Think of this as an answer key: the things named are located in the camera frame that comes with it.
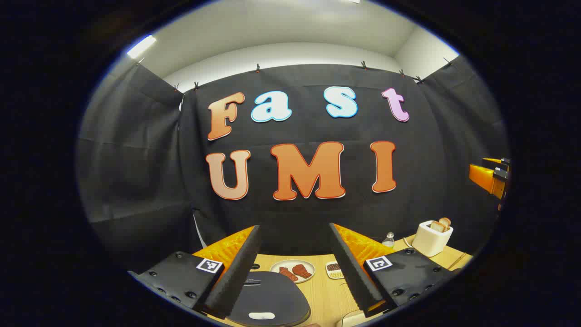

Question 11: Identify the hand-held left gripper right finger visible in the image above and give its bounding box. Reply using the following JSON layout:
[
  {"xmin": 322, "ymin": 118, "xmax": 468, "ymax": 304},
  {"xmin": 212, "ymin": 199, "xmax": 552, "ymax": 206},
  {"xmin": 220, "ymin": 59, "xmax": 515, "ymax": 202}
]
[{"xmin": 329, "ymin": 223, "xmax": 461, "ymax": 317}]

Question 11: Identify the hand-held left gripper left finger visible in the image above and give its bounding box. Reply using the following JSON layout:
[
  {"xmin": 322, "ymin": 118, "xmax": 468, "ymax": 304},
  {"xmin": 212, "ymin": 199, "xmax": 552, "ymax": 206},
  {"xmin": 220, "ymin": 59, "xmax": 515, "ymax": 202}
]
[{"xmin": 128, "ymin": 225, "xmax": 263, "ymax": 318}]

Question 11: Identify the black silver rice cooker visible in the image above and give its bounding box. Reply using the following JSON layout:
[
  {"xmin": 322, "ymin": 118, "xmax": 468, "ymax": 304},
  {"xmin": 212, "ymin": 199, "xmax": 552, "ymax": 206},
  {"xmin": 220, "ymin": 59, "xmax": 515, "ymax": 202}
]
[{"xmin": 227, "ymin": 272, "xmax": 311, "ymax": 327}]

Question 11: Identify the clear rice container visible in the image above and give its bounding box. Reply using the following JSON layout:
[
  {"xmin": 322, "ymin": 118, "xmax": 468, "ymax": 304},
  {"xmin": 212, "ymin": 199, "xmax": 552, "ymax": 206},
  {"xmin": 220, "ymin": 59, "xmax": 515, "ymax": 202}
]
[{"xmin": 336, "ymin": 310, "xmax": 366, "ymax": 327}]

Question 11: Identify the white round plate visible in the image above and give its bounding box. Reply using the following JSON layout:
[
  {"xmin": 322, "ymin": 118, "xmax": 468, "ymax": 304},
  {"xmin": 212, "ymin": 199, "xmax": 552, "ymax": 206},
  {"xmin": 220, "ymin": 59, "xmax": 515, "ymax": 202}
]
[{"xmin": 270, "ymin": 259, "xmax": 315, "ymax": 284}]

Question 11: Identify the white toaster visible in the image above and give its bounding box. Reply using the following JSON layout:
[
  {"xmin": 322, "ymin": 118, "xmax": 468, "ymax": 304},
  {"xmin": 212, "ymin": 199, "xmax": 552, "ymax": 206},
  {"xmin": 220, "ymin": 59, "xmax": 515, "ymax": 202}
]
[{"xmin": 412, "ymin": 220, "xmax": 453, "ymax": 258}]

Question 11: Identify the black backdrop cloth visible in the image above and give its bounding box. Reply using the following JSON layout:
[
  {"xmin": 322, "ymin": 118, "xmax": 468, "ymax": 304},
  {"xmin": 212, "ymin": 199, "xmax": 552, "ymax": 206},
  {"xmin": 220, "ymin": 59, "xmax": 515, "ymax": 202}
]
[{"xmin": 76, "ymin": 55, "xmax": 509, "ymax": 273}]

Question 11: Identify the row of black cloth clips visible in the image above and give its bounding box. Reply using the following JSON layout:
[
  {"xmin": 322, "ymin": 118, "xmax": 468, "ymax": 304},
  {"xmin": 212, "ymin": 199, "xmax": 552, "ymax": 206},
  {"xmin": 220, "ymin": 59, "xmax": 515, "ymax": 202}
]
[{"xmin": 135, "ymin": 57, "xmax": 454, "ymax": 91}]

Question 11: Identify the ceiling light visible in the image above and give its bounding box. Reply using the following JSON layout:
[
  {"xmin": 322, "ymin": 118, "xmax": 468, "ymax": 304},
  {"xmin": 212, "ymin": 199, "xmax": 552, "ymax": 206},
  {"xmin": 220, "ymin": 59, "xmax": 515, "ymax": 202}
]
[{"xmin": 127, "ymin": 35, "xmax": 157, "ymax": 59}]

